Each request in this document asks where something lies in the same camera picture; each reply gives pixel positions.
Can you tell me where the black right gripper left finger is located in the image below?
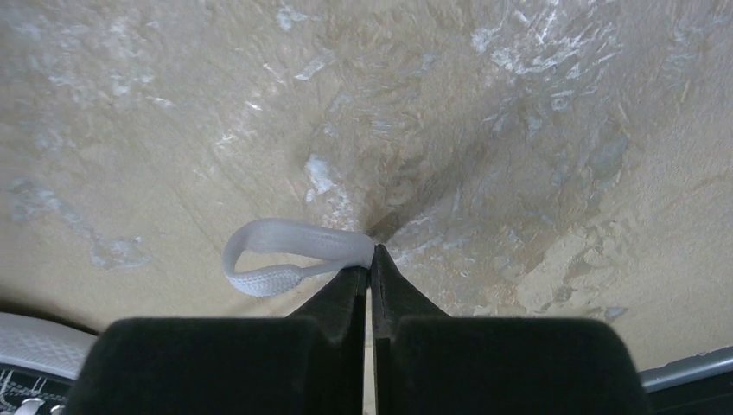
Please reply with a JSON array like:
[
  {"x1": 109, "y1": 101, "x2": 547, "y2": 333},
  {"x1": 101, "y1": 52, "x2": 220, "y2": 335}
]
[{"x1": 66, "y1": 268, "x2": 368, "y2": 414}]

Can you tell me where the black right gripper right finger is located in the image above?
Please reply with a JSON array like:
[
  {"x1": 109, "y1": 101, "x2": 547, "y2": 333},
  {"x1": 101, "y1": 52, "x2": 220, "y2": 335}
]
[{"x1": 370, "y1": 246, "x2": 652, "y2": 414}]

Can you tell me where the white shoelace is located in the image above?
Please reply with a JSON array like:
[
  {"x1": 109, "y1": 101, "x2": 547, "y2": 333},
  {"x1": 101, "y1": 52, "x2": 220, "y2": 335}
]
[{"x1": 221, "y1": 218, "x2": 375, "y2": 297}]

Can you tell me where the black canvas sneaker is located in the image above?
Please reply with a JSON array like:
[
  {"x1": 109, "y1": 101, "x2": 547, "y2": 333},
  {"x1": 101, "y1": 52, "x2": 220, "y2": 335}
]
[{"x1": 1, "y1": 312, "x2": 97, "y2": 415}]

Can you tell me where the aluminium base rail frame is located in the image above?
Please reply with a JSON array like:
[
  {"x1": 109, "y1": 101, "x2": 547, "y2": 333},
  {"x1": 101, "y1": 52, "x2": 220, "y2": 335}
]
[{"x1": 640, "y1": 346, "x2": 732, "y2": 393}]

